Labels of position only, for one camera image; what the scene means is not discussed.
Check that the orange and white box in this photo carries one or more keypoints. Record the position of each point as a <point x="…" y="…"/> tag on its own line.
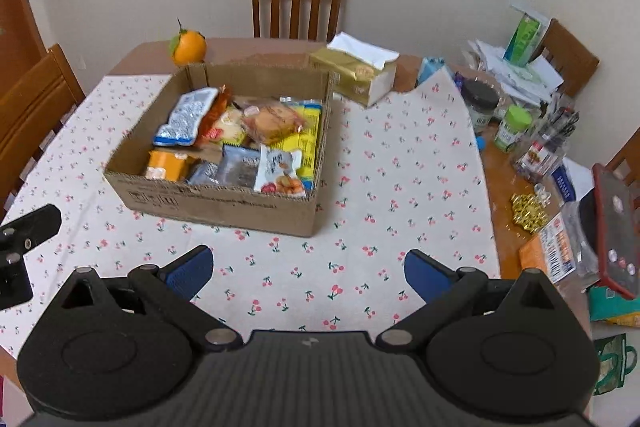
<point x="542" y="252"/>

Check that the black lid jar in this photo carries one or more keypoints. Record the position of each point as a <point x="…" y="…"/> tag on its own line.
<point x="480" y="99"/>

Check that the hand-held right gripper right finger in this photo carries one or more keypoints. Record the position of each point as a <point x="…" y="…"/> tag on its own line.
<point x="425" y="274"/>

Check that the green and white carton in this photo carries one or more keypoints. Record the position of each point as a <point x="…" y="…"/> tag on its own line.
<point x="525" y="39"/>

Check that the green printed carrier bag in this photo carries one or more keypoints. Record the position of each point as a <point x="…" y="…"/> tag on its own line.
<point x="610" y="367"/>

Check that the clear packet of brown cake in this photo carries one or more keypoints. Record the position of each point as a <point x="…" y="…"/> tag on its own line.
<point x="272" y="122"/>

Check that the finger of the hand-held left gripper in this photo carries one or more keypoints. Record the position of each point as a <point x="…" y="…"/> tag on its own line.
<point x="35" y="222"/>

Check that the blue booklet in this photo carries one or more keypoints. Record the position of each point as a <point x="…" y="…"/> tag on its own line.
<point x="565" y="187"/>

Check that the crumpled orange snack packet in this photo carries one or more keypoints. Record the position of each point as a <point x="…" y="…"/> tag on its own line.
<point x="215" y="119"/>

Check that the green lid jar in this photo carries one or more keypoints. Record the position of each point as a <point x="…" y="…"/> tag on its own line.
<point x="512" y="127"/>

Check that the light blue carton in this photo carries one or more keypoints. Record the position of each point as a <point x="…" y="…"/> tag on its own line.
<point x="430" y="72"/>

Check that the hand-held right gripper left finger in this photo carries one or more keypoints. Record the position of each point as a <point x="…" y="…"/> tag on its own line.
<point x="190" y="272"/>

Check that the pile of white papers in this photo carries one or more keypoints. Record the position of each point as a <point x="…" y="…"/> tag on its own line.
<point x="530" y="77"/>

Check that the tangerine with green leaf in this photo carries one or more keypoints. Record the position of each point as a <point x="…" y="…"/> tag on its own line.
<point x="190" y="47"/>

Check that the small blue cap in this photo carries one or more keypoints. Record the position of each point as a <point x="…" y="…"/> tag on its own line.
<point x="480" y="143"/>

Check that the green snack bag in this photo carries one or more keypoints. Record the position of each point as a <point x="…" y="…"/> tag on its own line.
<point x="612" y="309"/>

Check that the white packet with food picture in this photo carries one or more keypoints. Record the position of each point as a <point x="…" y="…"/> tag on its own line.
<point x="277" y="174"/>

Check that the white cherry print tablecloth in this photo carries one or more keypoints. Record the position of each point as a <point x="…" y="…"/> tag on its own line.
<point x="400" y="187"/>

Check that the orange pillow snack packet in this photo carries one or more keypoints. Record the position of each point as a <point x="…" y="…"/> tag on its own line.
<point x="167" y="164"/>

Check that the phone in red case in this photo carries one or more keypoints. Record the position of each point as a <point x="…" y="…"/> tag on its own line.
<point x="617" y="227"/>

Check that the clear plastic bag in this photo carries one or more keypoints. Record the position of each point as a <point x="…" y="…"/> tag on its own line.
<point x="582" y="237"/>

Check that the silver and blue snack packet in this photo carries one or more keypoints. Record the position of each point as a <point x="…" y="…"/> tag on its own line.
<point x="185" y="119"/>

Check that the dark silver snack packet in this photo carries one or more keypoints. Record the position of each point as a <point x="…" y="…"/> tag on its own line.
<point x="205" y="174"/>
<point x="240" y="167"/>

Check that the brown cardboard box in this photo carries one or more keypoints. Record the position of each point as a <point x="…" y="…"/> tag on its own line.
<point x="210" y="207"/>

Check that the gold tissue box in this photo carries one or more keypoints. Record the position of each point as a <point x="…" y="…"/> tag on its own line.
<point x="345" y="72"/>

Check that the pale yellow snack packet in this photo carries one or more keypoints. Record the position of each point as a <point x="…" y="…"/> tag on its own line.
<point x="231" y="129"/>

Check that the yellow blue-edged snack packet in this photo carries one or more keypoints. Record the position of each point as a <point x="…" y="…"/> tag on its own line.
<point x="307" y="132"/>

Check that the gold wrapped candies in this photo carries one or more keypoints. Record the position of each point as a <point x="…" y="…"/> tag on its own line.
<point x="527" y="212"/>

